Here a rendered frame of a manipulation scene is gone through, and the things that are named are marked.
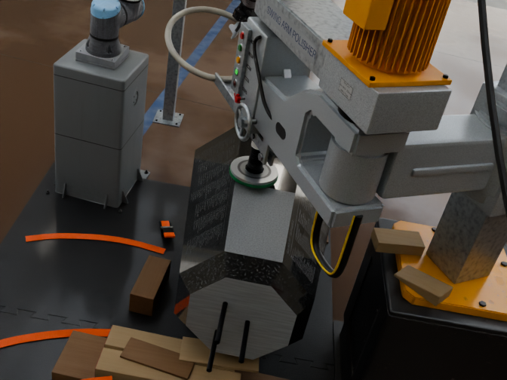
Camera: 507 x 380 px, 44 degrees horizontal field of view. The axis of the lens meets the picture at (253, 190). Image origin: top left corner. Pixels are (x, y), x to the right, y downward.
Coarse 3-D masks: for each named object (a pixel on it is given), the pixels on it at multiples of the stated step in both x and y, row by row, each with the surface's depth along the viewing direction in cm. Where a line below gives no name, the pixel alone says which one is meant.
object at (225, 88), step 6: (216, 72) 295; (216, 78) 295; (216, 84) 295; (222, 84) 288; (228, 84) 297; (222, 90) 289; (228, 90) 283; (228, 96) 283; (234, 96) 289; (228, 102) 284; (252, 138) 260; (258, 138) 257; (258, 144) 258; (270, 150) 250; (258, 156) 250; (270, 156) 248; (276, 156) 251; (270, 162) 249
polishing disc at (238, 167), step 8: (240, 160) 283; (232, 168) 276; (240, 168) 277; (264, 168) 281; (272, 168) 282; (240, 176) 272; (248, 176) 273; (256, 176) 274; (264, 176) 275; (272, 176) 276; (256, 184) 271; (264, 184) 272
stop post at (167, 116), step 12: (180, 0) 419; (180, 24) 428; (180, 36) 433; (180, 48) 440; (168, 60) 444; (168, 72) 449; (168, 84) 454; (168, 96) 460; (168, 108) 465; (156, 120) 467; (168, 120) 471; (180, 120) 474
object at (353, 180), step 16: (336, 144) 196; (336, 160) 197; (352, 160) 193; (368, 160) 193; (384, 160) 196; (320, 176) 210; (336, 176) 199; (352, 176) 196; (368, 176) 197; (336, 192) 201; (352, 192) 200; (368, 192) 201
